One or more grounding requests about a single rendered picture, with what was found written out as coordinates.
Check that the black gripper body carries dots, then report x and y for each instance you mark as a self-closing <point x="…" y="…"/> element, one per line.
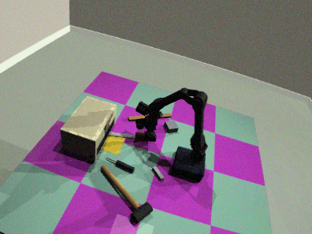
<point x="150" y="135"/>

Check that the brown wooden stick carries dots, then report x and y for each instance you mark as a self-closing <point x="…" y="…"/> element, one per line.
<point x="165" y="115"/>

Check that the brown cylinder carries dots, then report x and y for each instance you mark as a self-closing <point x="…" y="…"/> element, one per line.
<point x="139" y="135"/>

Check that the beige low cabinet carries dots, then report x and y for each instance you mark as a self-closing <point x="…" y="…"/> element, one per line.
<point x="87" y="129"/>

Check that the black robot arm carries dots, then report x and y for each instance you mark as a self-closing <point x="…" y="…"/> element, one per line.
<point x="198" y="103"/>

